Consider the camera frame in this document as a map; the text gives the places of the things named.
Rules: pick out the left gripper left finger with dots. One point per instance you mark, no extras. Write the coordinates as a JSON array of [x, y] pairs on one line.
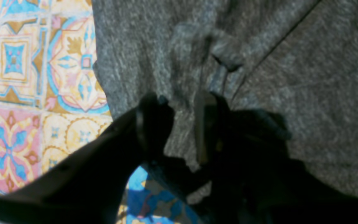
[[88, 185]]

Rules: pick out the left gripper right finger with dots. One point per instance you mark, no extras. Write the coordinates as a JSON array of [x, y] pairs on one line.
[[244, 154]]

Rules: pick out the patterned tile tablecloth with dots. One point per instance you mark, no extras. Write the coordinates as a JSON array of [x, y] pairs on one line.
[[50, 100]]

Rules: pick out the grey t-shirt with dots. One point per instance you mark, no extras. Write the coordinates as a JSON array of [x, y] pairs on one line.
[[298, 58]]

